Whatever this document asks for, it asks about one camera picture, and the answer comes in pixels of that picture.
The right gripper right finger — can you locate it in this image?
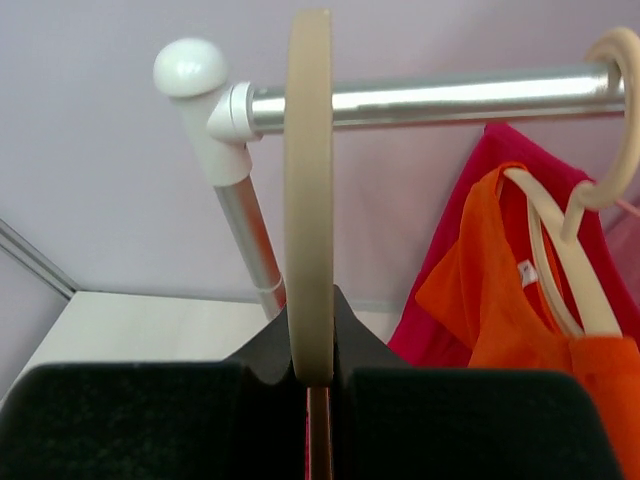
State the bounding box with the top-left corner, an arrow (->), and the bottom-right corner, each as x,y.
330,291 -> 622,479

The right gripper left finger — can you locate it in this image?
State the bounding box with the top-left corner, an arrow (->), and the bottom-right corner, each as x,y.
1,309 -> 306,479

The orange t shirt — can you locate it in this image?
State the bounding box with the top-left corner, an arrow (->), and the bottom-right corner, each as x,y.
416,163 -> 639,479

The beige hanger of orange shirt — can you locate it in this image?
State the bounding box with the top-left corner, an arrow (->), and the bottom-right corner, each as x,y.
503,27 -> 639,337

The beige hanger of white shirt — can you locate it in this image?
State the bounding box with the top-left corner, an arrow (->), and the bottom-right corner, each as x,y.
283,9 -> 334,387

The magenta t shirt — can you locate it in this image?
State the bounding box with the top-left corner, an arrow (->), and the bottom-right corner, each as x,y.
387,122 -> 624,369

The pink garment on rack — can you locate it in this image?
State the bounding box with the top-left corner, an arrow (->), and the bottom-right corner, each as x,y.
605,200 -> 639,257

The metal clothes rack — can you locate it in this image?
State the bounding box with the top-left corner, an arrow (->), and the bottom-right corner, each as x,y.
153,38 -> 624,319

